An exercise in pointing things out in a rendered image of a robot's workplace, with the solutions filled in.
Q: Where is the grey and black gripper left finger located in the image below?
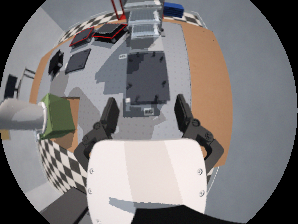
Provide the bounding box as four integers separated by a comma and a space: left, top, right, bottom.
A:
73, 97, 120, 172

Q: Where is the white microplate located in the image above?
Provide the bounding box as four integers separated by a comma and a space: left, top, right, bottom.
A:
128, 9, 160, 27
131, 25, 159, 40

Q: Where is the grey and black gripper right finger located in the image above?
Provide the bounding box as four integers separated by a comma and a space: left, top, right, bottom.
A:
174, 94, 224, 175

